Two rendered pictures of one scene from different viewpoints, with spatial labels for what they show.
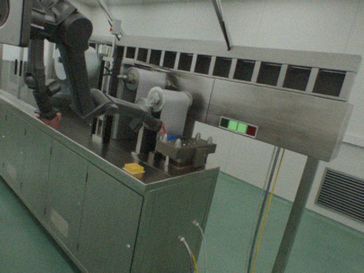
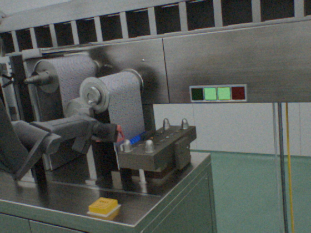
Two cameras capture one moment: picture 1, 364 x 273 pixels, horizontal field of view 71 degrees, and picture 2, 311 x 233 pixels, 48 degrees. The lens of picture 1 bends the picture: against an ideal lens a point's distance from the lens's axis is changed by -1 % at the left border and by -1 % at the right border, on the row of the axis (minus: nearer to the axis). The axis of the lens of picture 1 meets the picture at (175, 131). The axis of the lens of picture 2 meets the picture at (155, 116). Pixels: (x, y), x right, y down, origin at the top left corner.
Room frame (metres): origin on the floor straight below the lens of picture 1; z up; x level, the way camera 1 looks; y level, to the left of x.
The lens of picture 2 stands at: (0.14, 0.12, 1.44)
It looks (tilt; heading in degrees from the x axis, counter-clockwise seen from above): 13 degrees down; 352
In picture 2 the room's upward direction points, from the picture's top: 7 degrees counter-clockwise
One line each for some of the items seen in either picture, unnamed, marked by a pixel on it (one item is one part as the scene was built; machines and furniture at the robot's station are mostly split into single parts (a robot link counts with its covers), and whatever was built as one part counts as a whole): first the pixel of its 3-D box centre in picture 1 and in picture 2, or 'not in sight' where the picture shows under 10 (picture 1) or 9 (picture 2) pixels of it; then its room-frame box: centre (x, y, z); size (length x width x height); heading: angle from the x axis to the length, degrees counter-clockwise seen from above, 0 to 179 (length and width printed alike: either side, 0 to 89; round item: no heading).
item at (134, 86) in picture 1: (146, 81); (66, 72); (1.79, 0.26, 1.33); 0.25 x 0.14 x 0.14; 141
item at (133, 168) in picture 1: (133, 168); (103, 206); (1.25, 0.17, 0.91); 0.07 x 0.07 x 0.02; 51
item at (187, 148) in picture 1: (187, 147); (160, 145); (1.54, -0.09, 1.00); 0.40 x 0.16 x 0.06; 141
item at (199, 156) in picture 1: (199, 157); (182, 152); (1.49, -0.17, 0.96); 0.10 x 0.03 x 0.11; 141
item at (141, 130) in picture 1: (141, 130); (89, 145); (1.52, 0.20, 1.05); 0.06 x 0.05 x 0.31; 141
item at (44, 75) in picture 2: (128, 78); (41, 77); (1.67, 0.36, 1.33); 0.06 x 0.06 x 0.06; 51
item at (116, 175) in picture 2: (167, 153); (134, 163); (1.59, 0.02, 0.92); 0.28 x 0.04 x 0.04; 141
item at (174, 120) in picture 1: (172, 124); (128, 121); (1.58, 0.03, 1.11); 0.23 x 0.01 x 0.18; 141
